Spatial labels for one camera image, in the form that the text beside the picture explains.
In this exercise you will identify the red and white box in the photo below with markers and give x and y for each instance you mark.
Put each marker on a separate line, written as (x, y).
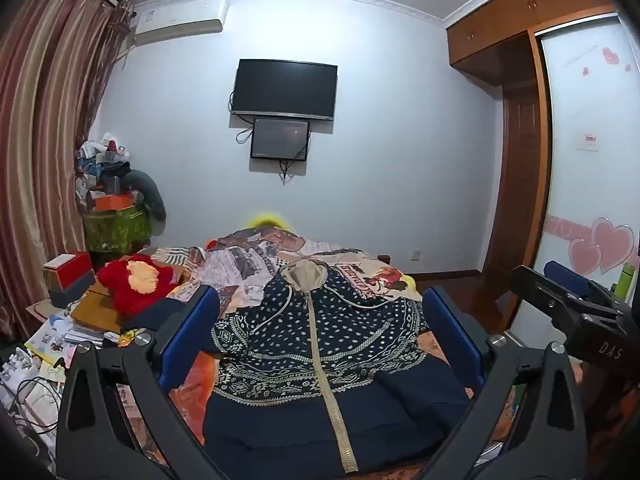
(67, 267)

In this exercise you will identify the printed blanket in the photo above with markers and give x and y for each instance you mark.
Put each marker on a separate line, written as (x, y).
(240, 260)

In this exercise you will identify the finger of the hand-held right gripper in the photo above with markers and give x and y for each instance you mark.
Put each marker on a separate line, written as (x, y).
(540, 297)
(567, 275)

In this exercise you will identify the pile of household clutter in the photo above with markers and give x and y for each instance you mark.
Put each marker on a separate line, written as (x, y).
(100, 165)

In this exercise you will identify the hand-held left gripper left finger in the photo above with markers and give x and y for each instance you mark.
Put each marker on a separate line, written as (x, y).
(192, 330)

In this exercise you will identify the wooden wardrobe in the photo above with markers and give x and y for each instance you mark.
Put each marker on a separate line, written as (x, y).
(495, 35)

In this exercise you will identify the orange box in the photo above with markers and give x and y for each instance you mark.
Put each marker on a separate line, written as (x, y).
(115, 202)

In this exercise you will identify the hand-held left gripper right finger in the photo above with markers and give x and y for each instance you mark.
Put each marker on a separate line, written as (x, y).
(457, 332)

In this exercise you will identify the black wall television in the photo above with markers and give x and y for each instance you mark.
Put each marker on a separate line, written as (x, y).
(285, 87)

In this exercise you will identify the green bottle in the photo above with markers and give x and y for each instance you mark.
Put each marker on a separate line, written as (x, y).
(625, 282)

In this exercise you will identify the brown cardboard sheet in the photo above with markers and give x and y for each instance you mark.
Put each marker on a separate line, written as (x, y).
(95, 310)

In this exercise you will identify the pile of books and magazines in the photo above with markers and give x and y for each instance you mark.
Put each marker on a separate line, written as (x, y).
(55, 340)

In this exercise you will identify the white air conditioner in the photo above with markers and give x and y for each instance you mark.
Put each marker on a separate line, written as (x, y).
(175, 17)

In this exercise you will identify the small black monitor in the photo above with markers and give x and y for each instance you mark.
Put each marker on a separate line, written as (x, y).
(279, 139)

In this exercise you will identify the striped brown curtain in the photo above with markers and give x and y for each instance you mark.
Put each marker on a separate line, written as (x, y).
(45, 110)

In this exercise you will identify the navy patterned hooded jacket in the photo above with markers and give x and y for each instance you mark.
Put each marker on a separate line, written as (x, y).
(345, 350)

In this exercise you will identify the yellow plush item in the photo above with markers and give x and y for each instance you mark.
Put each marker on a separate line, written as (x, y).
(267, 221)

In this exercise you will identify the dark grey box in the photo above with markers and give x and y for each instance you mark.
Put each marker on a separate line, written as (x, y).
(72, 295)

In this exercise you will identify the small paper sticker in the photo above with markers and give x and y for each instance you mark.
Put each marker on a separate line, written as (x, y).
(588, 141)

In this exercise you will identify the red plush toy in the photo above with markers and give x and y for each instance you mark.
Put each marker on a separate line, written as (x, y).
(135, 280)

